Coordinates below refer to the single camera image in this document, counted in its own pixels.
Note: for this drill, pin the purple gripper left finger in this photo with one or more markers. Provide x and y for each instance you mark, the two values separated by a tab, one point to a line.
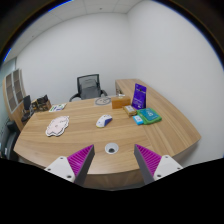
73	168

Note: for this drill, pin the dark cluttered desk organizer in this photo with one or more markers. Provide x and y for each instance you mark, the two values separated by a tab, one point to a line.
41	104

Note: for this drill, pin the black chair at left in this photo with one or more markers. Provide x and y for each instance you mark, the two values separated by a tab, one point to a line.
10	135

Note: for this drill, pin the small light blue box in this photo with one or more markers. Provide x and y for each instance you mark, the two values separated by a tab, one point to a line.
138	120

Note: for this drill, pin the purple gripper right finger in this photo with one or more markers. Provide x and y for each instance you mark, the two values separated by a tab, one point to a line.
153	166

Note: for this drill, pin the pink white shaped mouse pad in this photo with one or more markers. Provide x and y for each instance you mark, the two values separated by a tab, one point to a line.
57	126

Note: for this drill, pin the brown cardboard box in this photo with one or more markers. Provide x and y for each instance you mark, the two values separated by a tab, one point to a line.
119	102

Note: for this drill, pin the small tan box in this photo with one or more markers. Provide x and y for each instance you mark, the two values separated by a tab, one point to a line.
130	110

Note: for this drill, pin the grey desk cable grommet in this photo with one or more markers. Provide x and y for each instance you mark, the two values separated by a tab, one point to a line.
111	148

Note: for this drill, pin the black desk gadget stand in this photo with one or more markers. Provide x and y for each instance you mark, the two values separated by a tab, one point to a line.
28	109

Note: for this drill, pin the purple standing box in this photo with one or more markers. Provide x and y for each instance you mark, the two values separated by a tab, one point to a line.
139	98

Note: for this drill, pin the green flat box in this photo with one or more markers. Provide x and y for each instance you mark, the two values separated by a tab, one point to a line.
149	116

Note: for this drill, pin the white green sticker sheet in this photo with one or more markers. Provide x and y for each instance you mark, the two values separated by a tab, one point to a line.
57	107

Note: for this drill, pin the wooden shelf cabinet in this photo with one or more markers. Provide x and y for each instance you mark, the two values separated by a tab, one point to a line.
13	93

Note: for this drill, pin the black mesh office chair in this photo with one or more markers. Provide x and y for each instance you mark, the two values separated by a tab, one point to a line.
88	87

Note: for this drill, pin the white and blue computer mouse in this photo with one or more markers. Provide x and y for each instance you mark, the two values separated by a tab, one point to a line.
103	121

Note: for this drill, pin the round grey coaster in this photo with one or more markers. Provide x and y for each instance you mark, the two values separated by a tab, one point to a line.
102	101

